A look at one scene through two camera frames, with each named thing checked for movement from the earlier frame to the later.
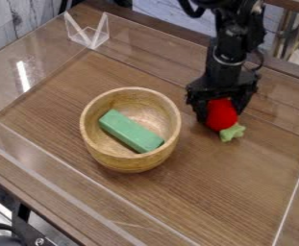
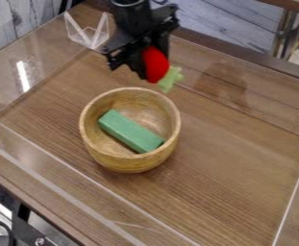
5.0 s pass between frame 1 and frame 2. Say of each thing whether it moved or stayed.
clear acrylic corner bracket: stayed
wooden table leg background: stayed
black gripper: moved
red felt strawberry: moved
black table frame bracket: stayed
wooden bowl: stayed
